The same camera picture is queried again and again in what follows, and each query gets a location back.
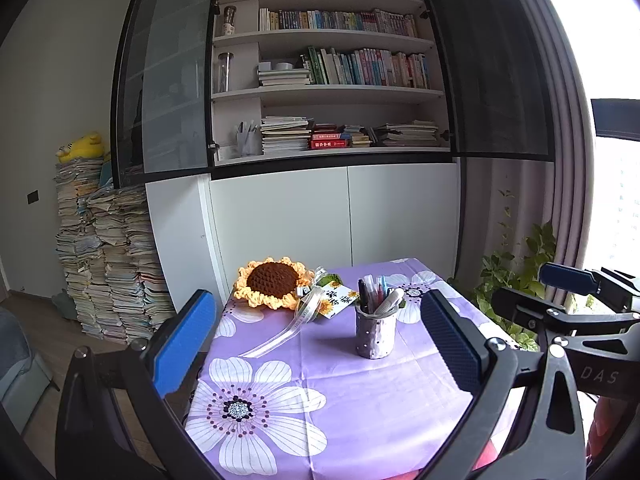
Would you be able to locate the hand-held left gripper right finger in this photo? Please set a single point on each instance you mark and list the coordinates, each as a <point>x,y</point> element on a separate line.
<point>450,342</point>

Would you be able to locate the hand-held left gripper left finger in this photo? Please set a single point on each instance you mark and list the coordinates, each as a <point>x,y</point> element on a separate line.
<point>185,345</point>

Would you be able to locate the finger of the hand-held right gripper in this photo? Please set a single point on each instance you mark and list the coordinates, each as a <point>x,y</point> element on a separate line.
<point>567,276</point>
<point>525,302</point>

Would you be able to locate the white correction tape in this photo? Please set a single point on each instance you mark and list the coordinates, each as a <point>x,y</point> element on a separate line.
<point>392,300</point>

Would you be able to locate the white dotted pen holder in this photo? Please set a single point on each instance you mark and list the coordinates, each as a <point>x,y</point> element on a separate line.
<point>375,332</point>

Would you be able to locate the blue pen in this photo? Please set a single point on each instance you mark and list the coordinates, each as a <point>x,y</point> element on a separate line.
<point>382,286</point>

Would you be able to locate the slim black pen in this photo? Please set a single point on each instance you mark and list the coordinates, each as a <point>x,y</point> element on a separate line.
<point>361,294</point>

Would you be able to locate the green potted plant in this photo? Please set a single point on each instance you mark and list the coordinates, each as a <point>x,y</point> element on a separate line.
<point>520,270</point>

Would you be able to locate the crochet sunflower head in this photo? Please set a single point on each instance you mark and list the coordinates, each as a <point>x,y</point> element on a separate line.
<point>270,280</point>

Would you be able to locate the pile of books and papers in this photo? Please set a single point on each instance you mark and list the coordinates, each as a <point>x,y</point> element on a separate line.
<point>105,260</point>

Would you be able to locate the purple floral tablecloth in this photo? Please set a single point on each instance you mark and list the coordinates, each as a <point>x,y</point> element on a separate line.
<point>325,390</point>

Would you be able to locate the green crochet stem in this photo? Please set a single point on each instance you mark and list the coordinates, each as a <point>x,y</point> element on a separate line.
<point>327,278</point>

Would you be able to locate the white bookcase cabinet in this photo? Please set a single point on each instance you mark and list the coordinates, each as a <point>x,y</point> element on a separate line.
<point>280,220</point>

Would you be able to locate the black panel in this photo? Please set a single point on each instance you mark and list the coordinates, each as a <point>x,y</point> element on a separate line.
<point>617,120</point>

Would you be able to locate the grey bed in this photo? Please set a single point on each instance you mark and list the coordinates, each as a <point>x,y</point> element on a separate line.
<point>22,370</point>

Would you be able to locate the teal plush toy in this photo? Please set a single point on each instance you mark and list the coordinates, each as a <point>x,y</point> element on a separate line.
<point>106,170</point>

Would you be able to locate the wide stack of booklets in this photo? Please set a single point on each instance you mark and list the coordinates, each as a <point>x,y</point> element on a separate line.
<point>407,135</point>

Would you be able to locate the clear pen cup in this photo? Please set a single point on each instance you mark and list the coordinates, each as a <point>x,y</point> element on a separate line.
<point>248,142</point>

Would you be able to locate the yellow plush toy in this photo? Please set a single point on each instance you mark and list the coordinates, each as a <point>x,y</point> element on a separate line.
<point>82,146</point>

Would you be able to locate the small stack of mixed books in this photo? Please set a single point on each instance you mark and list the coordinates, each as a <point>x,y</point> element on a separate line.
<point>359,137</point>

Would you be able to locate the tall stack of white booklets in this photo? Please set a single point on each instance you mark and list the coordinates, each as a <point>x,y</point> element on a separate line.
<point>285,136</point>

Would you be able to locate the dark glass cabinet door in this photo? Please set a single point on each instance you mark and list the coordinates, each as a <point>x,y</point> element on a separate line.
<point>480,60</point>
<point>170,70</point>

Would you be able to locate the stack of red books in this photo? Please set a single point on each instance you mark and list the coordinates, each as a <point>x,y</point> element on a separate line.
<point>329,140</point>

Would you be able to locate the tall clear jar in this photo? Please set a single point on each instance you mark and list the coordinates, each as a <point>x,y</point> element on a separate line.
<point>225,74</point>

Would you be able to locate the row of green pink books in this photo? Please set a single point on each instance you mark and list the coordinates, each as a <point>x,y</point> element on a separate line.
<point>370,67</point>

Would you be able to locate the small stack of white books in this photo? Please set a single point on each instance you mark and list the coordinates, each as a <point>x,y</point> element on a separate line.
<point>283,78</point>

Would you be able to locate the grey tape rolls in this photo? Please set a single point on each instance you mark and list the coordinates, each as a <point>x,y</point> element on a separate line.
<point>276,66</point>

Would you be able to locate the patterned glass tumbler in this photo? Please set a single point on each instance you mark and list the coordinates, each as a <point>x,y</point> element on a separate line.
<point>229,22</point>

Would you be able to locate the long row of thin books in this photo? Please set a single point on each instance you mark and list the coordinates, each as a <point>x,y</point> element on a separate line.
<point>340,21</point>

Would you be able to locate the black wall switch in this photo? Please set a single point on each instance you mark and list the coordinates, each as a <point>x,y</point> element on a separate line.
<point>33,196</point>

